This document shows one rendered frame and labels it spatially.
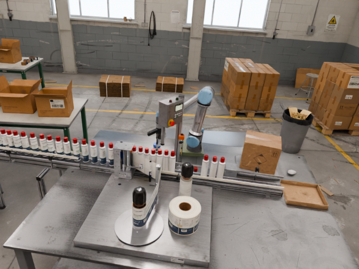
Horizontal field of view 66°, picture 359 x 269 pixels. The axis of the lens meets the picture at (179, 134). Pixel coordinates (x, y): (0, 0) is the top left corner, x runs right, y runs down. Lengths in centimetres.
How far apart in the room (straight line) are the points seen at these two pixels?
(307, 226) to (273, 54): 616
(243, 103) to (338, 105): 163
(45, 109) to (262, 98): 387
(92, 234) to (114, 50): 615
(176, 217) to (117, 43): 620
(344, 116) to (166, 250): 453
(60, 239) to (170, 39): 611
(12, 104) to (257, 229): 295
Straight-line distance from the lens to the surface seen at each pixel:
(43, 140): 252
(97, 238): 182
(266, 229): 206
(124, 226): 185
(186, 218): 172
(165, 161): 221
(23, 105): 368
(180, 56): 745
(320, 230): 222
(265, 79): 555
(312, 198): 246
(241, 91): 548
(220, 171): 221
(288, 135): 459
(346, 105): 559
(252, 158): 245
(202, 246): 178
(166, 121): 205
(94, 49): 766
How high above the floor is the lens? 224
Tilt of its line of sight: 29 degrees down
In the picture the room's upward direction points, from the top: 5 degrees clockwise
